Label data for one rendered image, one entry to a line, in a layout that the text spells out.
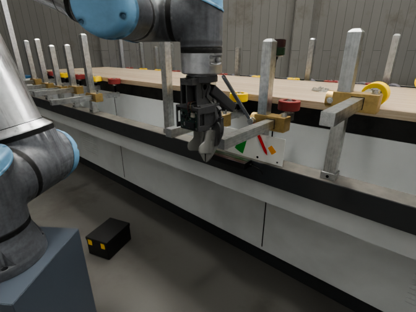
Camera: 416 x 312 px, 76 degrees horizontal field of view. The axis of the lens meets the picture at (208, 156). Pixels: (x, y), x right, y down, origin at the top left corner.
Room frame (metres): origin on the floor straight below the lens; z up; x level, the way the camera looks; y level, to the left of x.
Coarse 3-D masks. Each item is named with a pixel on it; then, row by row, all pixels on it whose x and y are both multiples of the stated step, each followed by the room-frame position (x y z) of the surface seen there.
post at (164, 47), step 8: (160, 48) 1.25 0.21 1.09; (168, 48) 1.25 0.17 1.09; (160, 56) 1.25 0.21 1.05; (168, 56) 1.25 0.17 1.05; (160, 64) 1.26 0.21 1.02; (168, 64) 1.25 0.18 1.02; (168, 72) 1.25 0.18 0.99; (168, 80) 1.24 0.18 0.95; (168, 88) 1.24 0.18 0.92; (168, 96) 1.24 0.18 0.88; (168, 104) 1.24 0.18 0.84; (168, 112) 1.24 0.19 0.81; (168, 120) 1.24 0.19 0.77
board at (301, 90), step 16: (128, 80) 1.79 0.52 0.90; (144, 80) 1.74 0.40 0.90; (160, 80) 1.74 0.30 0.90; (176, 80) 1.74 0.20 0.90; (240, 80) 1.74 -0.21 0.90; (256, 80) 1.74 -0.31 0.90; (288, 80) 1.74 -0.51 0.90; (304, 80) 1.74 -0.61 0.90; (256, 96) 1.16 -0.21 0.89; (272, 96) 1.12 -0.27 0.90; (288, 96) 1.12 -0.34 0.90; (304, 96) 1.12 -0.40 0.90; (320, 96) 1.12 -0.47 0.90; (400, 96) 1.12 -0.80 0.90; (384, 112) 0.85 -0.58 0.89; (400, 112) 0.83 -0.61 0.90
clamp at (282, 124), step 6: (252, 114) 0.94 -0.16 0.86; (258, 114) 0.92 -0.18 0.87; (270, 114) 0.92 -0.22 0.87; (276, 114) 0.92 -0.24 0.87; (258, 120) 0.91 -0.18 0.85; (276, 120) 0.87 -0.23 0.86; (282, 120) 0.85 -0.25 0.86; (288, 120) 0.88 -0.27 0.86; (276, 126) 0.87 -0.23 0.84; (282, 126) 0.85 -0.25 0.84; (288, 126) 0.88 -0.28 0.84; (282, 132) 0.85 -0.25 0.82
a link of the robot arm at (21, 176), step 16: (0, 144) 0.58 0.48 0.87; (0, 160) 0.51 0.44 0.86; (16, 160) 0.57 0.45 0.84; (32, 160) 0.60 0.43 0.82; (0, 176) 0.50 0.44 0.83; (16, 176) 0.54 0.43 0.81; (32, 176) 0.58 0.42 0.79; (0, 192) 0.49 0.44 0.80; (16, 192) 0.52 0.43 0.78; (32, 192) 0.57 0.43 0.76; (0, 208) 0.48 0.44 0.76; (16, 208) 0.51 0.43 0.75; (0, 224) 0.48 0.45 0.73; (16, 224) 0.50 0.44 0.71
